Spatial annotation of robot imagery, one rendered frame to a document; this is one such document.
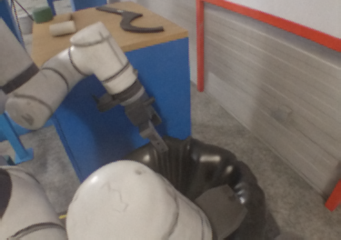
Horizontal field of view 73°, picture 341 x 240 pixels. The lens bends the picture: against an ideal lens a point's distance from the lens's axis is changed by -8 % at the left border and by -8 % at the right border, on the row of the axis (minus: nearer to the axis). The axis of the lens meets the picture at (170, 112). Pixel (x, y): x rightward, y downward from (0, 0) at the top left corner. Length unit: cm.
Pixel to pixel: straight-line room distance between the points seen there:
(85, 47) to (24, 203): 37
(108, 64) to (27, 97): 19
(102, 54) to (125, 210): 43
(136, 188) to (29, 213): 15
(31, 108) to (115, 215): 36
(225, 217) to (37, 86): 41
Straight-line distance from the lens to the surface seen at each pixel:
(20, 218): 31
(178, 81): 104
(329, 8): 124
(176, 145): 84
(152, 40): 92
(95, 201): 21
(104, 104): 64
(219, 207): 35
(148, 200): 19
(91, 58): 59
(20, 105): 53
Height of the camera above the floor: 125
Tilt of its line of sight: 37 degrees down
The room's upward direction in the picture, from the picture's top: 5 degrees counter-clockwise
